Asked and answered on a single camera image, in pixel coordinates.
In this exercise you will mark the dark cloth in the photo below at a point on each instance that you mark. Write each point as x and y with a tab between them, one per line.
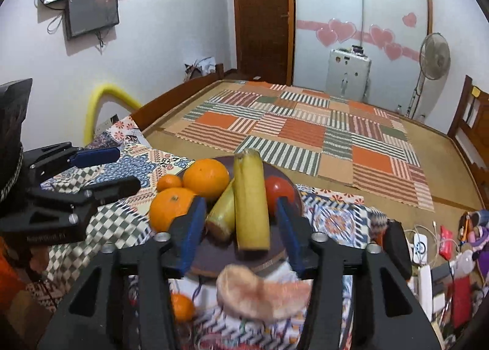
13	124

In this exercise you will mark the wooden bed rail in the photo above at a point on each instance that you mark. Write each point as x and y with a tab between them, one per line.
175	100

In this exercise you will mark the bag of clothes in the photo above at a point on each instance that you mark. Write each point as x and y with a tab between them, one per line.
198	66

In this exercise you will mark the yellow foam tube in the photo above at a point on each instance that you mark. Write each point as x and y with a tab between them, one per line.
93	105

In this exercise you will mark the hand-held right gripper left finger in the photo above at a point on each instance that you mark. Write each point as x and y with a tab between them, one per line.
191	231

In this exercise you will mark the wooden bed headboard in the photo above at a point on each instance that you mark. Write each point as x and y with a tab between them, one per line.
470	121

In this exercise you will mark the purple plate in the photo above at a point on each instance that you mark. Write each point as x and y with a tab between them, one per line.
229	258

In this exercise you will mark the long yellow banana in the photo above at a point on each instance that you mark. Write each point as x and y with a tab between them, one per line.
250	201

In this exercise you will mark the standing electric fan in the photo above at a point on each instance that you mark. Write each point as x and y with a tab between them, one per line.
434	56

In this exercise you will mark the small orange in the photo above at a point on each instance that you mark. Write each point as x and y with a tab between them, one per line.
169	182
182	307

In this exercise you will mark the floral printed quilt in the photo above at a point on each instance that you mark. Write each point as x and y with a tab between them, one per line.
118	220

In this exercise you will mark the woven bamboo mat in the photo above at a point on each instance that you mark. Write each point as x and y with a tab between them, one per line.
443	166

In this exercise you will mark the red tomato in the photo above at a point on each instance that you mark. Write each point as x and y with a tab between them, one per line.
280	191

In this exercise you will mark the white boxy appliance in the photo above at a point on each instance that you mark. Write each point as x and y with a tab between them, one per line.
347	75

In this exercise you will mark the small black monitor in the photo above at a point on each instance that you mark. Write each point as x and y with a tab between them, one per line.
91	14

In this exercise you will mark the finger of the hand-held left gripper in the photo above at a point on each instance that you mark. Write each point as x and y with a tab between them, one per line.
97	156
114	186

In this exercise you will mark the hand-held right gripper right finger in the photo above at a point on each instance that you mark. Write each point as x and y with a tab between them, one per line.
288	235

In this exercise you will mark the striped patchwork blanket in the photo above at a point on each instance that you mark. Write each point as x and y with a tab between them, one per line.
305	132

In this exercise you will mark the large orange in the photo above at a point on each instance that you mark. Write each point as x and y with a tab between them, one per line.
170	210
206	178

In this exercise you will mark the red packet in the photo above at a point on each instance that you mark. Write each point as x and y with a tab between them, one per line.
447	241

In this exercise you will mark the pink shrimp toy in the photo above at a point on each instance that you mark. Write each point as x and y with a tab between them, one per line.
263	292

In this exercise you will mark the short greenish banana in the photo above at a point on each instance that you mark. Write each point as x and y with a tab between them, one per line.
223	214

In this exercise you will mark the brown wooden door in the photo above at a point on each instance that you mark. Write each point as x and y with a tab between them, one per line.
259	18

